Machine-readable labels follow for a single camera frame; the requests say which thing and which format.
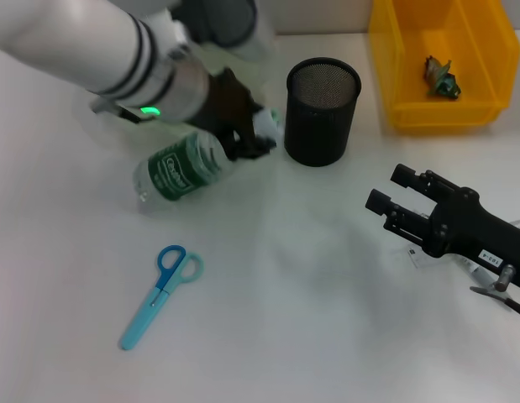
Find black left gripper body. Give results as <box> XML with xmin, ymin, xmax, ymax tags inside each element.
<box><xmin>187</xmin><ymin>66</ymin><xmax>261</xmax><ymax>160</ymax></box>

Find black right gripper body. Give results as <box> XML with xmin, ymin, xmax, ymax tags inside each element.
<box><xmin>425</xmin><ymin>186</ymin><xmax>520</xmax><ymax>290</ymax></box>

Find clear green-label water bottle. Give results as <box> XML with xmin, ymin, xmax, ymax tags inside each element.
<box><xmin>133</xmin><ymin>107</ymin><xmax>286</xmax><ymax>215</ymax></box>

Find green plastic wrapper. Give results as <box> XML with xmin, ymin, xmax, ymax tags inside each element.
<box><xmin>423</xmin><ymin>55</ymin><xmax>462</xmax><ymax>101</ymax></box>

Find blue scissors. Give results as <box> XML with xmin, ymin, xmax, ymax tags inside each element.
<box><xmin>119</xmin><ymin>245</ymin><xmax>205</xmax><ymax>352</ymax></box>

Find transparent plastic ruler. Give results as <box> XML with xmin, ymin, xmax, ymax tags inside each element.
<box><xmin>404</xmin><ymin>217</ymin><xmax>520</xmax><ymax>270</ymax></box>

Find black mesh pen holder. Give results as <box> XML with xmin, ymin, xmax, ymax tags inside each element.
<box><xmin>283</xmin><ymin>57</ymin><xmax>363</xmax><ymax>168</ymax></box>

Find yellow plastic bin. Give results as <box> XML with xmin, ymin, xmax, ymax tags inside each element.
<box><xmin>367</xmin><ymin>0</ymin><xmax>520</xmax><ymax>134</ymax></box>

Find right gripper connector cable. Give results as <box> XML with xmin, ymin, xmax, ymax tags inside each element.
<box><xmin>469</xmin><ymin>264</ymin><xmax>520</xmax><ymax>321</ymax></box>

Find gripper connector cable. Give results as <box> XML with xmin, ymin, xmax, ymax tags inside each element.
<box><xmin>89</xmin><ymin>100</ymin><xmax>141</xmax><ymax>125</ymax></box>
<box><xmin>469</xmin><ymin>264</ymin><xmax>520</xmax><ymax>321</ymax></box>

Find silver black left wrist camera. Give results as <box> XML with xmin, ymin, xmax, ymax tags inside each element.
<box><xmin>171</xmin><ymin>0</ymin><xmax>278</xmax><ymax>62</ymax></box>

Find left gripper connector cable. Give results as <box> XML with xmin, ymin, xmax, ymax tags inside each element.
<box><xmin>89</xmin><ymin>100</ymin><xmax>141</xmax><ymax>125</ymax></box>

